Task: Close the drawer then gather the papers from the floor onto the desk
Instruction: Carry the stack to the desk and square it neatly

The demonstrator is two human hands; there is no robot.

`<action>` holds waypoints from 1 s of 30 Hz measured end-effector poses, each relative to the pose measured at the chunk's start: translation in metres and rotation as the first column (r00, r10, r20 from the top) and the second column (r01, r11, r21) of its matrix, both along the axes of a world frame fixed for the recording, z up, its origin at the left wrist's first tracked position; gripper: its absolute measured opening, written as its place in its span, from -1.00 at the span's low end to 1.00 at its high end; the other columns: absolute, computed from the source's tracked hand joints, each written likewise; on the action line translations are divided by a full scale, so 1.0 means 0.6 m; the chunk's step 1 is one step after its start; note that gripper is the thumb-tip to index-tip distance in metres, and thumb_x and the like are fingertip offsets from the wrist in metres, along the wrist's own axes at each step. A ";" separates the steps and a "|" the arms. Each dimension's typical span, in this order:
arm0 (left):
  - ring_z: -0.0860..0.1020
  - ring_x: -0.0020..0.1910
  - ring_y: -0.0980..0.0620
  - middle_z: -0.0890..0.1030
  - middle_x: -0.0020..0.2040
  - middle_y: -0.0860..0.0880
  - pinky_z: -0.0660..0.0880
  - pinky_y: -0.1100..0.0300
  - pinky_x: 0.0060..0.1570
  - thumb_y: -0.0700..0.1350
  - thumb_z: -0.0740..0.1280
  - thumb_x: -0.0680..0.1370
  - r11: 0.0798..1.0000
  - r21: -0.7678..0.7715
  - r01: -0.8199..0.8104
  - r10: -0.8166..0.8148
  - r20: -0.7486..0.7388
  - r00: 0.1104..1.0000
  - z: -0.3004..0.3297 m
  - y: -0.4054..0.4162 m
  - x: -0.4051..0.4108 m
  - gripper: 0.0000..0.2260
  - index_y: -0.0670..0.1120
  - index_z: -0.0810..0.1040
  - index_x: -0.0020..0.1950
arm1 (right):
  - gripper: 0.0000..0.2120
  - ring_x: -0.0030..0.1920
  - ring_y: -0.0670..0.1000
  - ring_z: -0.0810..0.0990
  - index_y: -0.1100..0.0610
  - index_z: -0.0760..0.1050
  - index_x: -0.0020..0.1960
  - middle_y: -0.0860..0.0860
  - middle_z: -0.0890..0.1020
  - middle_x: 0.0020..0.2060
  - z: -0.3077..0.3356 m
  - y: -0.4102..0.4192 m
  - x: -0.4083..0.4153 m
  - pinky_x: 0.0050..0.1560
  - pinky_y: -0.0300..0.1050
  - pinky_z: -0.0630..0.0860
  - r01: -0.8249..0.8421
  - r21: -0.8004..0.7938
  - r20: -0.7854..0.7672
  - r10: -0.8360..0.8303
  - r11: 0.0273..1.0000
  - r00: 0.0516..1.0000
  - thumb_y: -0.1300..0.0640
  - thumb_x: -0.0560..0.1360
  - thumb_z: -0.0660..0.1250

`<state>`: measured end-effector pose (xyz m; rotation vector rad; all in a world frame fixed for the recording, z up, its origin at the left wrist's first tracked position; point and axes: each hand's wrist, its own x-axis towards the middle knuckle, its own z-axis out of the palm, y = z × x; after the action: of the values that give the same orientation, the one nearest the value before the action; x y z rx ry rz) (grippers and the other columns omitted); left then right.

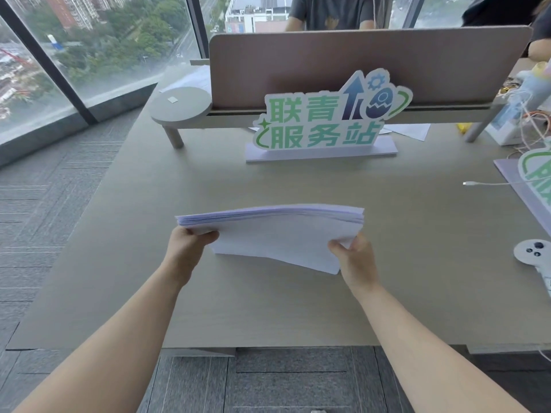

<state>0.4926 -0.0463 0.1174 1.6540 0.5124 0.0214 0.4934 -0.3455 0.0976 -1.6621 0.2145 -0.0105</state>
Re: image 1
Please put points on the person's right hand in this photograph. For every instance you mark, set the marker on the person's right hand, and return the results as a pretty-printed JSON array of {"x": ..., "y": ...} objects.
[{"x": 356, "y": 263}]

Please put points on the person's left hand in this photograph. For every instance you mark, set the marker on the person's left hand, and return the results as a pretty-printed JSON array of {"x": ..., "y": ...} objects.
[{"x": 185, "y": 249}]

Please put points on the person's right thumb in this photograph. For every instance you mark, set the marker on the person's right thumb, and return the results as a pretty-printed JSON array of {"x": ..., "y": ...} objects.
[{"x": 340, "y": 246}]

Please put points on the person's left thumb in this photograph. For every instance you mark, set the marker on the person's left thumb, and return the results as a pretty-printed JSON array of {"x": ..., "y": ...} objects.
[{"x": 203, "y": 236}]

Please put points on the stack of white paper sheets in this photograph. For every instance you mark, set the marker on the stack of white paper sheets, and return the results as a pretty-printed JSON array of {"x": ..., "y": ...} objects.
[{"x": 280, "y": 236}]

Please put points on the person's left forearm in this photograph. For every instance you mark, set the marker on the person's left forearm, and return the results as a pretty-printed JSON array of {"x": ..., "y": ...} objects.
[{"x": 103, "y": 339}]

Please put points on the person's right forearm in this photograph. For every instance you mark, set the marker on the person's right forearm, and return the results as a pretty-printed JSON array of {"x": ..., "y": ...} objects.
[{"x": 434, "y": 352}]

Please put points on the green and white standing sign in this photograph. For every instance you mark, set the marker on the green and white standing sign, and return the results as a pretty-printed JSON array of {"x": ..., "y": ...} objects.
[
  {"x": 531, "y": 184},
  {"x": 327, "y": 120}
]

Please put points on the round grey side shelf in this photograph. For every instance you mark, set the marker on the round grey side shelf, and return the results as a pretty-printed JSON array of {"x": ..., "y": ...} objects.
[{"x": 178, "y": 109}]

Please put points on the white paper sheet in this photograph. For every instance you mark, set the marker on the white paper sheet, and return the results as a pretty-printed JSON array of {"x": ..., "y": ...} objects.
[{"x": 409, "y": 130}]

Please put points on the yellow small object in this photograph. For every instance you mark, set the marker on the yellow small object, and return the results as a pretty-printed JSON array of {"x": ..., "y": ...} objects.
[{"x": 463, "y": 128}]

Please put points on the beige desk divider panel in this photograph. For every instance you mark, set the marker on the beige desk divider panel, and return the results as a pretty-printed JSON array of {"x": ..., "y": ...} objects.
[{"x": 366, "y": 66}]

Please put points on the grey divider support leg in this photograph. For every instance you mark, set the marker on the grey divider support leg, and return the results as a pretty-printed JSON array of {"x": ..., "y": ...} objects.
[{"x": 484, "y": 120}]

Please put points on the white game controller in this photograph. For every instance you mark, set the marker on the white game controller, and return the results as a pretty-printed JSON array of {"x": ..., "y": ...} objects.
[{"x": 535, "y": 258}]

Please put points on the white box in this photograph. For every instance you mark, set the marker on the white box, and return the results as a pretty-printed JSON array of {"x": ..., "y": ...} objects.
[{"x": 508, "y": 122}]

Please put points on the light blue bottle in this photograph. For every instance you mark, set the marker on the light blue bottle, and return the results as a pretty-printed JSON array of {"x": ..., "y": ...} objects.
[{"x": 539, "y": 88}]

